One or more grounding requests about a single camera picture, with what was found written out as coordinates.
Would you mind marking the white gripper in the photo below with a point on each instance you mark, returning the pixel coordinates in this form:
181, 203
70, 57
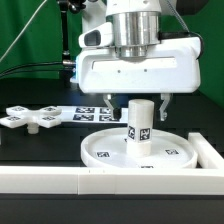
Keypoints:
170, 66

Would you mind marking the white round table top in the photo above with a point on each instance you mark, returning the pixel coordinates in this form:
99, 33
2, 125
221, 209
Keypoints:
107, 148

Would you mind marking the white cross table base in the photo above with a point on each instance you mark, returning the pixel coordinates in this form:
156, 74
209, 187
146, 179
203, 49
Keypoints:
18, 116

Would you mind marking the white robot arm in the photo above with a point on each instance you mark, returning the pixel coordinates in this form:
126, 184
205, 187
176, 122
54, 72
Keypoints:
124, 51

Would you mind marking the white marker sheet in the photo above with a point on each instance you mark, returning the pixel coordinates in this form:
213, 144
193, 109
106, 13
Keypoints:
84, 114

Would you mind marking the white obstacle fence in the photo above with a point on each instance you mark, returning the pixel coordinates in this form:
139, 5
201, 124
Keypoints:
207, 179

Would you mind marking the black camera stand pole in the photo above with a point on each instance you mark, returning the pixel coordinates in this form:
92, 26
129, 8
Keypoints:
73, 6

